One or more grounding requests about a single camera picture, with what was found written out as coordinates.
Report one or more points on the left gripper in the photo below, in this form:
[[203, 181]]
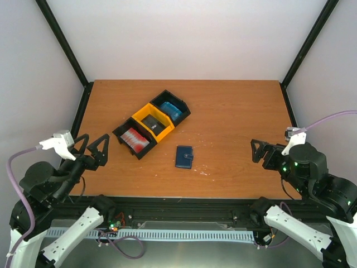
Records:
[[101, 157]]

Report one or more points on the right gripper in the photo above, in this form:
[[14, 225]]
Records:
[[264, 146]]

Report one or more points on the blue leather card holder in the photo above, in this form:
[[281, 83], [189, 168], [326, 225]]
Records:
[[184, 157]]

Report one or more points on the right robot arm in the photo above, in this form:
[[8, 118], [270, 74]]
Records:
[[305, 169]]

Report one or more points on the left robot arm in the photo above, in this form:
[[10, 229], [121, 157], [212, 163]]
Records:
[[43, 189]]

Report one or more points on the black bin with red cards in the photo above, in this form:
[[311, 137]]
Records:
[[131, 123]]

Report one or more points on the red white card stack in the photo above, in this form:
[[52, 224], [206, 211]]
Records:
[[134, 139]]

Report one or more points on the black card stack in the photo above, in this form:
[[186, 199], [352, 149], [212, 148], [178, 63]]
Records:
[[153, 124]]

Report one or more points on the black bin with blue cards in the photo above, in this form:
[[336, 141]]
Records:
[[167, 96]]

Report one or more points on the blue card stack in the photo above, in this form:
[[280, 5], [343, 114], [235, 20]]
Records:
[[171, 110]]

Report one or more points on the yellow middle bin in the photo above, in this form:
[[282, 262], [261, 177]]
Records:
[[150, 109]]

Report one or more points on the left controller board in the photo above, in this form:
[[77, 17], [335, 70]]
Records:
[[117, 223]]

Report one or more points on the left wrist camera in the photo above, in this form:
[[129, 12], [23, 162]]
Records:
[[61, 142]]

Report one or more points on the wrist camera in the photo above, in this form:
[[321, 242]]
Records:
[[61, 142], [294, 136]]

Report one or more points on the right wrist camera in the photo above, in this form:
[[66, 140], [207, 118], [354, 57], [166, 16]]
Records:
[[294, 136]]

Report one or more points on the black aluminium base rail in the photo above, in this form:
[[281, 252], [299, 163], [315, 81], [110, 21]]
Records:
[[236, 213]]

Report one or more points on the light blue cable duct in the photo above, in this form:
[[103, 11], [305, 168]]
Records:
[[169, 235]]

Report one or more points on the left black frame post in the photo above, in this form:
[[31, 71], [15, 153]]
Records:
[[62, 40]]

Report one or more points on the black frame post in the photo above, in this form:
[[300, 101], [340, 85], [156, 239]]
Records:
[[62, 40], [314, 32]]

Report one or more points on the right black frame post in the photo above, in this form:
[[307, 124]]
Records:
[[314, 32]]

